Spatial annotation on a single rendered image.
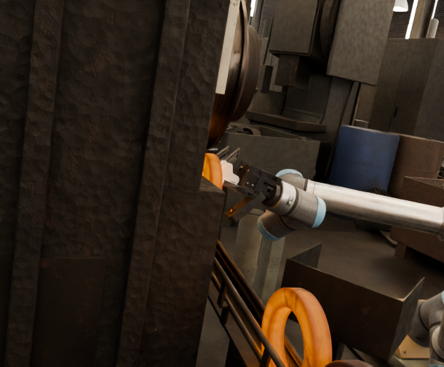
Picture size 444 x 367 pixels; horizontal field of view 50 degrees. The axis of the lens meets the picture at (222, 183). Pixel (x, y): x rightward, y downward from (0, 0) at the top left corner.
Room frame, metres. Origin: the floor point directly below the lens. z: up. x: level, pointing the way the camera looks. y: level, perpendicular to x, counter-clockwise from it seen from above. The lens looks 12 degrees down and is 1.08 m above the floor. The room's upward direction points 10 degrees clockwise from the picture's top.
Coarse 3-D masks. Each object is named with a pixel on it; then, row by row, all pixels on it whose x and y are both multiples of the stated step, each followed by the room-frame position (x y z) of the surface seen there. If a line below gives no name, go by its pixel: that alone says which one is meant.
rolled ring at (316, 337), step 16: (288, 288) 0.76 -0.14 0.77; (272, 304) 0.79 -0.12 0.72; (288, 304) 0.74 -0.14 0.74; (304, 304) 0.70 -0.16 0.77; (272, 320) 0.79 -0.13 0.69; (304, 320) 0.69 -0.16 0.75; (320, 320) 0.69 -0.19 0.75; (272, 336) 0.79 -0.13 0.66; (304, 336) 0.68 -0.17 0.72; (320, 336) 0.67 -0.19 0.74; (304, 352) 0.67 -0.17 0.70; (320, 352) 0.66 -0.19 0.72
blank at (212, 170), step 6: (210, 156) 1.20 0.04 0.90; (216, 156) 1.21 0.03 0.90; (204, 162) 1.20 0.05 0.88; (210, 162) 1.17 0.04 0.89; (216, 162) 1.18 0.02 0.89; (204, 168) 1.20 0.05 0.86; (210, 168) 1.16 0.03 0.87; (216, 168) 1.17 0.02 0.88; (204, 174) 1.25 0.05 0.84; (210, 174) 1.15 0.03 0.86; (216, 174) 1.16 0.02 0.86; (222, 174) 1.17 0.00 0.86; (210, 180) 1.15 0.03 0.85; (216, 180) 1.15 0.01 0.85; (222, 180) 1.16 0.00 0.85
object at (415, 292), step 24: (288, 264) 1.04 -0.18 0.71; (312, 264) 1.18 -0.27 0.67; (312, 288) 1.00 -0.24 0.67; (336, 288) 0.97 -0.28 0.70; (360, 288) 0.95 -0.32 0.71; (336, 312) 0.97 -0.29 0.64; (360, 312) 0.94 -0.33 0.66; (384, 312) 0.92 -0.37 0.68; (408, 312) 0.99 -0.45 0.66; (336, 336) 0.96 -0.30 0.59; (360, 336) 0.93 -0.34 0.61; (384, 336) 0.91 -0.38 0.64; (384, 360) 0.90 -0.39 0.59
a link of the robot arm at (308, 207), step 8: (296, 192) 1.29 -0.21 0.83; (304, 192) 1.32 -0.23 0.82; (296, 200) 1.28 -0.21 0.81; (304, 200) 1.29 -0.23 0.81; (312, 200) 1.31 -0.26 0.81; (320, 200) 1.33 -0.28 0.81; (296, 208) 1.28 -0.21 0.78; (304, 208) 1.29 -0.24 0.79; (312, 208) 1.30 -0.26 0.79; (320, 208) 1.31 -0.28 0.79; (288, 216) 1.29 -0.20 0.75; (296, 216) 1.29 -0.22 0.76; (304, 216) 1.29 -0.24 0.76; (312, 216) 1.30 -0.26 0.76; (320, 216) 1.31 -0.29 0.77; (288, 224) 1.33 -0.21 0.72; (296, 224) 1.32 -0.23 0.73; (304, 224) 1.32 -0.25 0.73; (312, 224) 1.31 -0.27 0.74
